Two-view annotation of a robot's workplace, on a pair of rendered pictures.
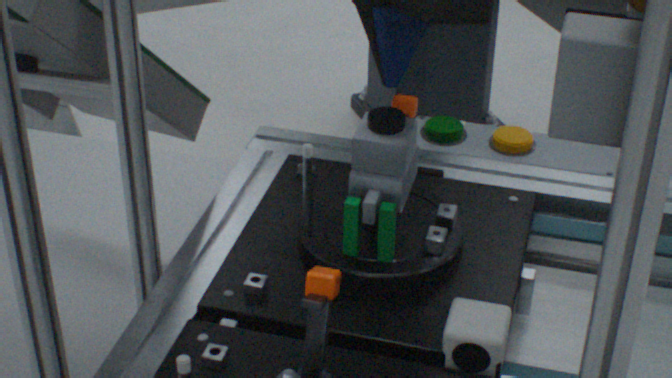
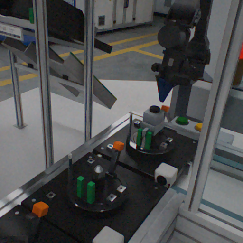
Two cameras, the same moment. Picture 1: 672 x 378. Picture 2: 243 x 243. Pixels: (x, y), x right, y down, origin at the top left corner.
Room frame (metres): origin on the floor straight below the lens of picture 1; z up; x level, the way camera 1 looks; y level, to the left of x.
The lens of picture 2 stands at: (0.00, -0.15, 1.45)
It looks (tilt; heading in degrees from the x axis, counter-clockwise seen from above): 29 degrees down; 16
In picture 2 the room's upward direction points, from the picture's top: 4 degrees clockwise
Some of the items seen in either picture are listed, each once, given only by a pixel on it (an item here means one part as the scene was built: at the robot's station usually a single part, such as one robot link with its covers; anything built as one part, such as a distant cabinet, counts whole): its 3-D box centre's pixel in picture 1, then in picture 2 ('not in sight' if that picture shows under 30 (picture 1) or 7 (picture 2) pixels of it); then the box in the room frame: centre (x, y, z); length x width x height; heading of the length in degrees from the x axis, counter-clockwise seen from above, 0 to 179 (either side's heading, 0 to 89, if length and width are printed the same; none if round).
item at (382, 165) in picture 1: (382, 159); (152, 119); (0.72, -0.04, 1.06); 0.08 x 0.04 x 0.07; 165
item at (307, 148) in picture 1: (307, 190); (130, 125); (0.71, 0.02, 1.03); 0.01 x 0.01 x 0.08; 75
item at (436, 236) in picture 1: (436, 240); (163, 146); (0.69, -0.08, 1.00); 0.02 x 0.01 x 0.02; 165
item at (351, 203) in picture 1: (352, 226); (139, 136); (0.69, -0.01, 1.01); 0.01 x 0.01 x 0.05; 75
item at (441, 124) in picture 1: (443, 132); (182, 121); (0.93, -0.11, 0.96); 0.04 x 0.04 x 0.02
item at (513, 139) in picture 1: (512, 142); (201, 128); (0.91, -0.17, 0.96); 0.04 x 0.04 x 0.02
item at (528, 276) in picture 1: (525, 291); (188, 168); (0.69, -0.16, 0.95); 0.01 x 0.01 x 0.04; 75
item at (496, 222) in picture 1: (380, 252); (149, 147); (0.73, -0.04, 0.96); 0.24 x 0.24 x 0.02; 75
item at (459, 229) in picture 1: (380, 234); (150, 142); (0.73, -0.04, 0.98); 0.14 x 0.14 x 0.02
